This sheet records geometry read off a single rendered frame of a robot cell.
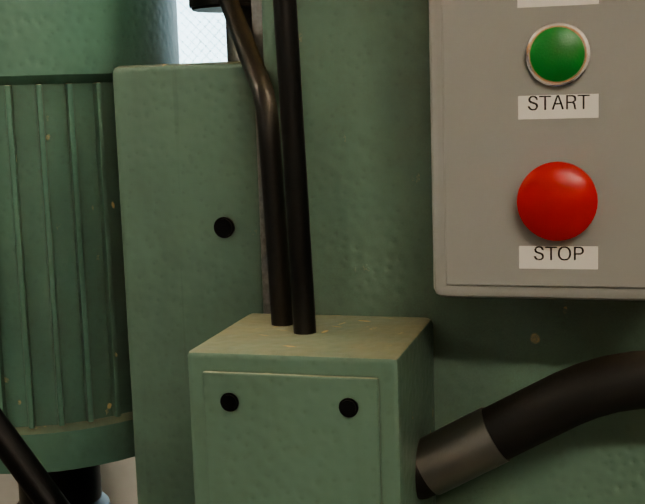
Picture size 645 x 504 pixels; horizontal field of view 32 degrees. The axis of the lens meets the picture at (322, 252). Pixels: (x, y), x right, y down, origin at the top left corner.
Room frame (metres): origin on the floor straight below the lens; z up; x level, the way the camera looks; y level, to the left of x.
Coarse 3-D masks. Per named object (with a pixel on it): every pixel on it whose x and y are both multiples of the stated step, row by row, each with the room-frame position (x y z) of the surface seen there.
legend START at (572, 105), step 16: (528, 96) 0.43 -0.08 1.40; (544, 96) 0.43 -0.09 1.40; (560, 96) 0.43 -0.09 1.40; (576, 96) 0.43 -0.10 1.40; (592, 96) 0.43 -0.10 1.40; (528, 112) 0.44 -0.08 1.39; (544, 112) 0.43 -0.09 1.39; (560, 112) 0.43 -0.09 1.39; (576, 112) 0.43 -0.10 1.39; (592, 112) 0.43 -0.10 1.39
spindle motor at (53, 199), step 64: (0, 0) 0.60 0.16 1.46; (64, 0) 0.61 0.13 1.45; (128, 0) 0.63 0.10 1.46; (0, 64) 0.60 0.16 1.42; (64, 64) 0.60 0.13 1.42; (128, 64) 0.63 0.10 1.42; (0, 128) 0.60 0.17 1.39; (64, 128) 0.61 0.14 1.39; (0, 192) 0.60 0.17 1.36; (64, 192) 0.61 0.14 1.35; (0, 256) 0.60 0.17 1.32; (64, 256) 0.61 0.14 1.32; (0, 320) 0.60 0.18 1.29; (64, 320) 0.61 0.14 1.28; (0, 384) 0.60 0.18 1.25; (64, 384) 0.61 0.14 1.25; (128, 384) 0.62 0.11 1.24; (64, 448) 0.60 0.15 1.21; (128, 448) 0.62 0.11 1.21
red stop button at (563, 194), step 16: (528, 176) 0.43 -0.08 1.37; (544, 176) 0.42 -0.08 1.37; (560, 176) 0.42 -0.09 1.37; (576, 176) 0.42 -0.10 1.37; (528, 192) 0.43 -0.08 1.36; (544, 192) 0.42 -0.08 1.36; (560, 192) 0.42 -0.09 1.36; (576, 192) 0.42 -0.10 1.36; (592, 192) 0.42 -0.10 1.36; (528, 208) 0.43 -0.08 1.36; (544, 208) 0.42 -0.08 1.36; (560, 208) 0.42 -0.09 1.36; (576, 208) 0.42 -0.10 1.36; (592, 208) 0.42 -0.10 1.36; (528, 224) 0.43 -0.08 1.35; (544, 224) 0.42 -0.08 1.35; (560, 224) 0.42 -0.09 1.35; (576, 224) 0.42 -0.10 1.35; (560, 240) 0.42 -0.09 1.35
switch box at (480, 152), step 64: (448, 0) 0.44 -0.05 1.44; (512, 0) 0.44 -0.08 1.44; (640, 0) 0.42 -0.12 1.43; (448, 64) 0.44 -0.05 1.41; (512, 64) 0.44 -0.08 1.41; (640, 64) 0.42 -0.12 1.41; (448, 128) 0.44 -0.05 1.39; (512, 128) 0.44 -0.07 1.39; (576, 128) 0.43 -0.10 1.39; (640, 128) 0.42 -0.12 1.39; (448, 192) 0.44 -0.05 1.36; (512, 192) 0.44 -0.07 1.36; (640, 192) 0.42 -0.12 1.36; (448, 256) 0.44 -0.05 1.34; (512, 256) 0.44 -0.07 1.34; (640, 256) 0.42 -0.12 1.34
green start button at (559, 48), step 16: (544, 32) 0.43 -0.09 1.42; (560, 32) 0.43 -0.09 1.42; (576, 32) 0.43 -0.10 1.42; (528, 48) 0.43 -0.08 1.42; (544, 48) 0.43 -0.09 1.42; (560, 48) 0.43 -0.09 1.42; (576, 48) 0.42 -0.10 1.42; (528, 64) 0.43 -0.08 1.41; (544, 64) 0.43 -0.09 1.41; (560, 64) 0.43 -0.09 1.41; (576, 64) 0.42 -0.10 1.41; (544, 80) 0.43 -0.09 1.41; (560, 80) 0.43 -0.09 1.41
